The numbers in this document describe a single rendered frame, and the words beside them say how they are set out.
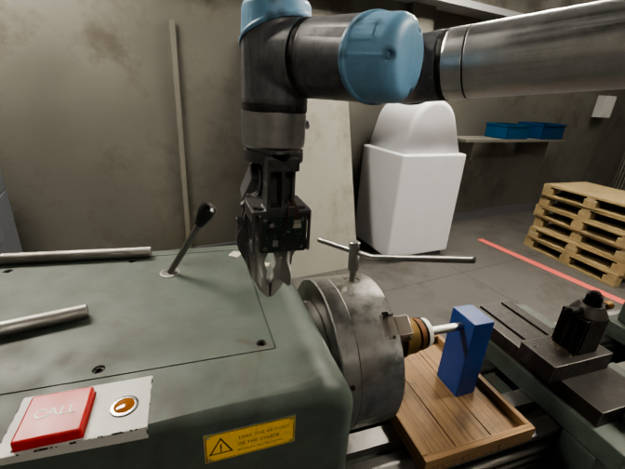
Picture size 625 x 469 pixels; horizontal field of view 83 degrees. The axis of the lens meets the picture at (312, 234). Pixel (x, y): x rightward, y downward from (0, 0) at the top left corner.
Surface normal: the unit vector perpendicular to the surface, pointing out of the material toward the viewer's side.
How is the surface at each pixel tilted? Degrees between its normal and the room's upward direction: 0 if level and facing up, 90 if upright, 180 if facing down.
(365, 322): 36
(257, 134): 90
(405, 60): 90
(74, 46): 90
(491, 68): 111
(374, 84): 126
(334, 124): 74
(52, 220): 90
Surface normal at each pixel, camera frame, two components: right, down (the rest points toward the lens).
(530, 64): -0.55, 0.58
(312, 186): 0.45, 0.08
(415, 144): 0.41, 0.37
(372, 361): 0.30, -0.14
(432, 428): 0.06, -0.93
